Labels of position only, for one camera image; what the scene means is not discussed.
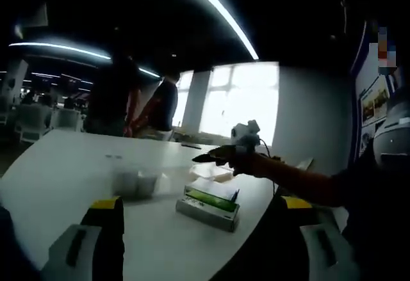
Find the black phone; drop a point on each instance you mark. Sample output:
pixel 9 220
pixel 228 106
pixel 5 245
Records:
pixel 192 146

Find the blue bordered wall poster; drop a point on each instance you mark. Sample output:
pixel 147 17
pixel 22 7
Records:
pixel 373 101

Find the group of white office chairs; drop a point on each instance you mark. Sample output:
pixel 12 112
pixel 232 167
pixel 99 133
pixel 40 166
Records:
pixel 32 124

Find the white green-striped medicine box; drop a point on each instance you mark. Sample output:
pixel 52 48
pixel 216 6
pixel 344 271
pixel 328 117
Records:
pixel 148 184

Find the clear storage area container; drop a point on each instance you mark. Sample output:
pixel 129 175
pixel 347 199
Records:
pixel 166 178

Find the person's dark clothing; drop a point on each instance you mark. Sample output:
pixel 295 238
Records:
pixel 378 213

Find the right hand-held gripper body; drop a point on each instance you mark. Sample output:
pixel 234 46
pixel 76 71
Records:
pixel 246 133

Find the grey round chest device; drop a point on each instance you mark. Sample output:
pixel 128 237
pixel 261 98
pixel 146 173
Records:
pixel 394 127

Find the person's right hand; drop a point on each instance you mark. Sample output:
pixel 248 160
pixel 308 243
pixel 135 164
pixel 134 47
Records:
pixel 253 162

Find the curved ceiling light strip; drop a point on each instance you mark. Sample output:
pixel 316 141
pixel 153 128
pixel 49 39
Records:
pixel 64 48
pixel 224 9

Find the white medicine box green panel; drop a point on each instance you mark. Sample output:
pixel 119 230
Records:
pixel 208 210

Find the bright window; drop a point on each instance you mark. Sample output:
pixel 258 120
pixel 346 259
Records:
pixel 237 101

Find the clear lid with yellow clips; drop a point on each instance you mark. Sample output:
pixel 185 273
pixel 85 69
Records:
pixel 211 175

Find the white flat sheet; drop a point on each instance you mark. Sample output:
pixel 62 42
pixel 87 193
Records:
pixel 304 164

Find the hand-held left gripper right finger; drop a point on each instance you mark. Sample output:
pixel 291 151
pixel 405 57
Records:
pixel 294 245

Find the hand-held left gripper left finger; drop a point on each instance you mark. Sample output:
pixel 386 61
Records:
pixel 105 245

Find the small green medicine box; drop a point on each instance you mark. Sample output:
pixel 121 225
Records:
pixel 126 183

